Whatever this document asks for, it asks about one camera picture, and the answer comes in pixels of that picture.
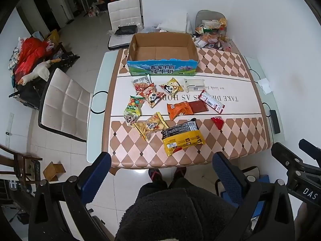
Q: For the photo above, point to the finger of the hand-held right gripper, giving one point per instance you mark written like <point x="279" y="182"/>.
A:
<point x="309" y="146"/>
<point x="284" y="154"/>

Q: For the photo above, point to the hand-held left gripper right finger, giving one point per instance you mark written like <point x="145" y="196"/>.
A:
<point x="224" y="172"/>

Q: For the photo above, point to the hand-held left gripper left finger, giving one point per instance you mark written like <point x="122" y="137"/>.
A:
<point x="100" y="170"/>

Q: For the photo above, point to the black yellow snack packet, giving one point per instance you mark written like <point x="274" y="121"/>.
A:
<point x="181" y="136"/>

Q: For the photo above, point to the yellow rice cracker bag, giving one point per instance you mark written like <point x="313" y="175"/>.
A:
<point x="150" y="125"/>

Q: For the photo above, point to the colourful candy ball bag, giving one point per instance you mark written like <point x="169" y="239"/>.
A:
<point x="133" y="105"/>

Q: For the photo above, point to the orange snack packet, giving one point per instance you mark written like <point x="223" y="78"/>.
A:
<point x="179" y="109"/>

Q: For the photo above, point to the red panda snack packet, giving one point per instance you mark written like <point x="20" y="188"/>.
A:
<point x="153" y="96"/>

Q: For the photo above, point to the yellow panda snack packet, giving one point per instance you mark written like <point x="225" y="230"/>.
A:
<point x="171" y="87"/>

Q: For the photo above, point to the cardboard box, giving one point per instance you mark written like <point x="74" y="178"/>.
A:
<point x="163" y="47"/>

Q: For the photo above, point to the red black slipper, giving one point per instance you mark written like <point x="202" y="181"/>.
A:
<point x="179" y="172"/>
<point x="155" y="175"/>

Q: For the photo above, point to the cardboard piece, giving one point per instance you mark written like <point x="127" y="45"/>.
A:
<point x="54" y="172"/>

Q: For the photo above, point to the small red snack packet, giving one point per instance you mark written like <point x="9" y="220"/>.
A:
<point x="217" y="122"/>

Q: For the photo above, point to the dark red snack packet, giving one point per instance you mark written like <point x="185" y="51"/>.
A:
<point x="199" y="106"/>

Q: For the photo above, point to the red white strip packet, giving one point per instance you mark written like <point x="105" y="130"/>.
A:
<point x="212" y="101"/>

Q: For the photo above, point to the white tissue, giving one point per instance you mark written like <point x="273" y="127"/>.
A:
<point x="264" y="85"/>

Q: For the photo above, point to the white quilted chair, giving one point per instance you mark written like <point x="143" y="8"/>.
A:
<point x="125" y="12"/>
<point x="65" y="105"/>

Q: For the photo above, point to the person in black fleece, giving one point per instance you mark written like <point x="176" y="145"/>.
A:
<point x="163" y="213"/>

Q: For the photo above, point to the wooden chair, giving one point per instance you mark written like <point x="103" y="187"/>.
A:
<point x="18" y="163"/>

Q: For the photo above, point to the white small box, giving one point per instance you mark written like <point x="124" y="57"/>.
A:
<point x="194" y="84"/>

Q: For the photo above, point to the cookie print snack packet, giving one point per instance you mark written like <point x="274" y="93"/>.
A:
<point x="140" y="85"/>

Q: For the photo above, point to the black folding cart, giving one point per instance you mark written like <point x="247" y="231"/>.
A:
<point x="27" y="93"/>

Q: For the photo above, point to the checkered table cover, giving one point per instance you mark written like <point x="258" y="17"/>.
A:
<point x="225" y="62"/>

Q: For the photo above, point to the white plush goose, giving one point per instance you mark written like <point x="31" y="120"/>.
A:
<point x="41" y="71"/>

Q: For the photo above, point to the pile of snack packets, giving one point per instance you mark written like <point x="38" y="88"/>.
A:
<point x="213" y="35"/>

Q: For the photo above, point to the red plastic bag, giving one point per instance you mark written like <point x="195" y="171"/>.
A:
<point x="30" y="52"/>

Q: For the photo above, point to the black bag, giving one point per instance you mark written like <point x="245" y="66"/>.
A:
<point x="125" y="30"/>

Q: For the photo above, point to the grey chair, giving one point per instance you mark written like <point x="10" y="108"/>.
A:
<point x="207" y="15"/>

